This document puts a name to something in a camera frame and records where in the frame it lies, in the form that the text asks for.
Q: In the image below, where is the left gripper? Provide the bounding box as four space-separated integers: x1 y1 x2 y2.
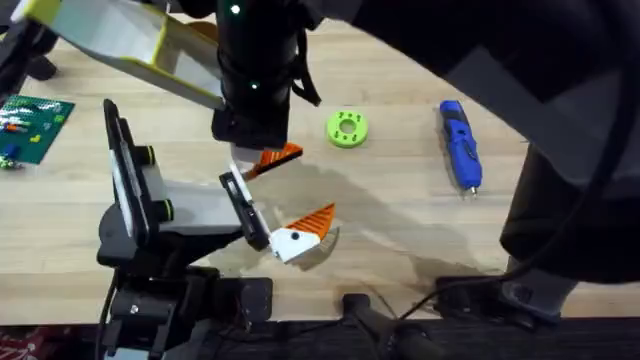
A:
96 144 337 281

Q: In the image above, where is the orange ribbed wedge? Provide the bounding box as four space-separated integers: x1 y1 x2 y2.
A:
242 142 305 182

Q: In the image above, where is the blue electric screwdriver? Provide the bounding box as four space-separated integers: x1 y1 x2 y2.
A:
438 99 484 200

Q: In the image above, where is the green disc with holes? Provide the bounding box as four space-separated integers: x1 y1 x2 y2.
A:
326 109 370 150

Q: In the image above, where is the left wrist upright black plate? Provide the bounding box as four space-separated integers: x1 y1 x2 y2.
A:
102 98 152 242

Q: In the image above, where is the white box with yellow-green edges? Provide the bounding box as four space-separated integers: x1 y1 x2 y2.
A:
9 0 226 111

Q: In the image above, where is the green board with toy blocks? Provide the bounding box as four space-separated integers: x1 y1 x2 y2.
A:
0 94 76 171

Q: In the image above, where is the black cable loop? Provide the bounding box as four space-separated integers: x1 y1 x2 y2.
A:
291 27 323 108

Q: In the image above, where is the black rail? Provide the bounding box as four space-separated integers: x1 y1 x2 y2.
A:
0 319 640 360

